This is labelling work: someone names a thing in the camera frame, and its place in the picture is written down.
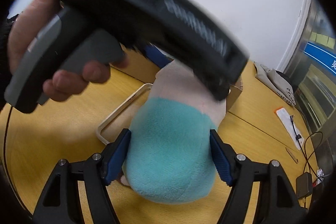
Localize clear beige phone case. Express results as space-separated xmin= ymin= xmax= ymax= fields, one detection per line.
xmin=95 ymin=83 xmax=153 ymax=145

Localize pink and teal plush toy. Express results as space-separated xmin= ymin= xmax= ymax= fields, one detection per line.
xmin=120 ymin=61 xmax=226 ymax=204

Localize person's left hand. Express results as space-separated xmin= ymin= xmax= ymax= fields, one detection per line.
xmin=7 ymin=0 xmax=130 ymax=102

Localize black power adapter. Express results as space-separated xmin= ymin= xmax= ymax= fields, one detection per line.
xmin=295 ymin=172 xmax=313 ymax=200

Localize small wooden stick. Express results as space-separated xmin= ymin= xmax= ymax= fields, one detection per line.
xmin=285 ymin=147 xmax=298 ymax=164

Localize brown cardboard box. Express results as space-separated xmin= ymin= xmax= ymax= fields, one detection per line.
xmin=226 ymin=77 xmax=243 ymax=112

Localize grey folded cloth bag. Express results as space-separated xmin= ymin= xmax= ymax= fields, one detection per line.
xmin=253 ymin=62 xmax=296 ymax=106

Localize blue banner sign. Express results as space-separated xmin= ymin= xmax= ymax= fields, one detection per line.
xmin=303 ymin=42 xmax=336 ymax=74

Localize yellow sticky notes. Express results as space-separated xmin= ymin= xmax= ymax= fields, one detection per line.
xmin=310 ymin=32 xmax=335 ymax=50

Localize black cable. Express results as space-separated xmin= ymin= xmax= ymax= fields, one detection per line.
xmin=289 ymin=114 xmax=325 ymax=183

